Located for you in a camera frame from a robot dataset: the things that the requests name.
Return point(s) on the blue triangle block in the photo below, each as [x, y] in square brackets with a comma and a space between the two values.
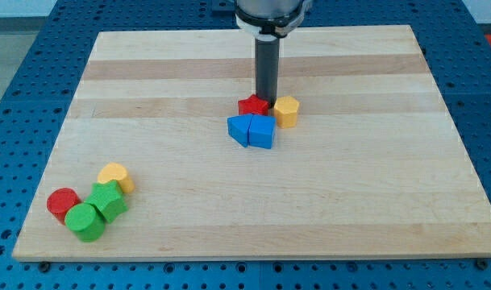
[238, 128]

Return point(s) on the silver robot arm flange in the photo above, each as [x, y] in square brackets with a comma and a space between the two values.
[268, 20]

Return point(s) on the yellow heart block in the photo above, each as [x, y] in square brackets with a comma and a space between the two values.
[119, 173]

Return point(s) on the blue cube block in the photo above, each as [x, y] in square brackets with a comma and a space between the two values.
[261, 131]

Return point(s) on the red star block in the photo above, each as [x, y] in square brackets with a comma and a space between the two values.
[253, 105]

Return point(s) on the yellow pentagon block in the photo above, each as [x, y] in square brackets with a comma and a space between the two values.
[285, 111]

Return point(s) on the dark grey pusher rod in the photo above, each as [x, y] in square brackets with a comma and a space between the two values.
[266, 68]

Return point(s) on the wooden board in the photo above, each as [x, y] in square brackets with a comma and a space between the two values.
[374, 169]

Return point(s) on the green star block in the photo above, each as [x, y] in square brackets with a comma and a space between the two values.
[108, 200]

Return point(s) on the green cylinder block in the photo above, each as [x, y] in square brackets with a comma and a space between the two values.
[85, 222]

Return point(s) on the red cylinder block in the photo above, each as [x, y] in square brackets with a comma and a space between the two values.
[60, 202]

